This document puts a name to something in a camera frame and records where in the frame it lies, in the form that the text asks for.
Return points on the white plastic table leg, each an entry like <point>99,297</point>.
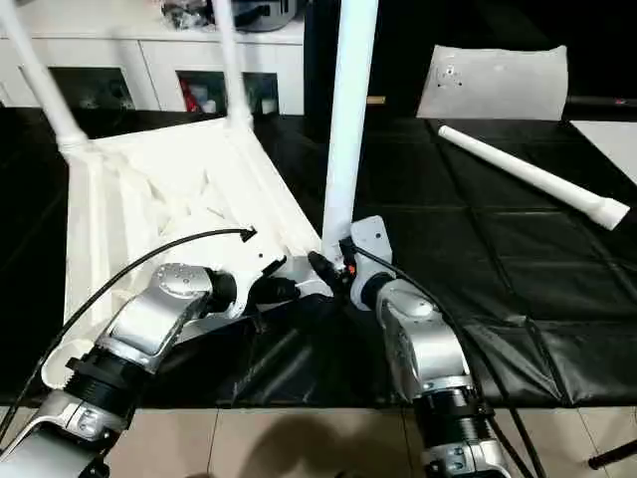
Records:
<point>231,70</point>
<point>348,119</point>
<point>40,80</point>
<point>528,174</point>

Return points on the white plastic table top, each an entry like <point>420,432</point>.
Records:
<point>129,199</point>

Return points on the black work mat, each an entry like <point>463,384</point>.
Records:
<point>518,299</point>

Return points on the small yellow label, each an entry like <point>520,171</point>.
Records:
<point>375,100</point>

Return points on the red bottle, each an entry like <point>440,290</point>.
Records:
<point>190,97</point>

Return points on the black cabinet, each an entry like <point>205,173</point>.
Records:
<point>398,50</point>

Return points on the white plastic bag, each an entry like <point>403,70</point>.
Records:
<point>493,85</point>

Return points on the black rice cooker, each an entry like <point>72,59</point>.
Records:
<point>267,14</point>

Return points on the white cabinet with glass doors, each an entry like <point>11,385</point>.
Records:
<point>129,60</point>

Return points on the dark tangled clutter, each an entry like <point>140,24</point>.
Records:
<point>187,14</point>

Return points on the white side table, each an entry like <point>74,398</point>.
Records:
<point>612,144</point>

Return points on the black work table foot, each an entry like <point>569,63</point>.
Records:
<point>615,454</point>

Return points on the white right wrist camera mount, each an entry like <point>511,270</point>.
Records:
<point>370,244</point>

